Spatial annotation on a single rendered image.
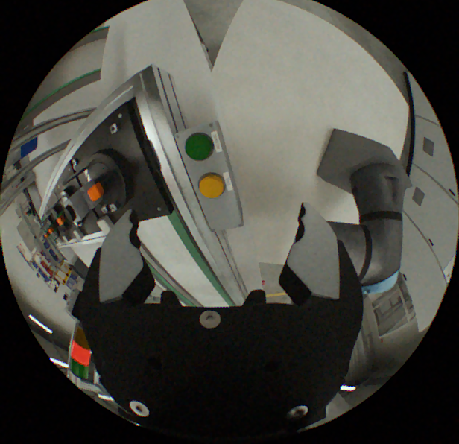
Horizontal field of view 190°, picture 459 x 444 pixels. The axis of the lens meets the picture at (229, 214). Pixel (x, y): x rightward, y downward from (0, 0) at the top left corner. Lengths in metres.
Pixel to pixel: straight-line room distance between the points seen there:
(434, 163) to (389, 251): 2.52
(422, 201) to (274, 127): 2.67
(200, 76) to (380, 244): 0.46
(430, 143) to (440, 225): 1.08
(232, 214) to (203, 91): 0.27
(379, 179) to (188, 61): 0.44
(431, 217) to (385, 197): 2.50
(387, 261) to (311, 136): 0.31
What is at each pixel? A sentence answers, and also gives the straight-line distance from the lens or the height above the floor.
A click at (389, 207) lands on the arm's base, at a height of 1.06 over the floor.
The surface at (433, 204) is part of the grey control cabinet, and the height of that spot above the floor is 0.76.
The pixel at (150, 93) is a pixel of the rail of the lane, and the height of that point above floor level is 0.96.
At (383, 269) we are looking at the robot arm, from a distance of 0.30.
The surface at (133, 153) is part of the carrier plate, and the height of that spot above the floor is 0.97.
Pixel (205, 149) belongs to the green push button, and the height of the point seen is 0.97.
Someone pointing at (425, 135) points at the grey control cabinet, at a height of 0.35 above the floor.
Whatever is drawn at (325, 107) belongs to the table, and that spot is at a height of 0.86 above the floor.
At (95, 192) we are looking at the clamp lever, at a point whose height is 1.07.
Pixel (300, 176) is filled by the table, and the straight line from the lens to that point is 0.39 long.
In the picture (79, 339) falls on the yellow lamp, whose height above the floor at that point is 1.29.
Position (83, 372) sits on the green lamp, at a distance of 0.46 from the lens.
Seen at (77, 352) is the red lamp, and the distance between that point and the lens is 0.44.
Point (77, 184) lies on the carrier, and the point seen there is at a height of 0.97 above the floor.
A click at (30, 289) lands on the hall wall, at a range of 11.24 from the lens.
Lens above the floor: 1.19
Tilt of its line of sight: 54 degrees down
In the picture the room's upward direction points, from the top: 177 degrees counter-clockwise
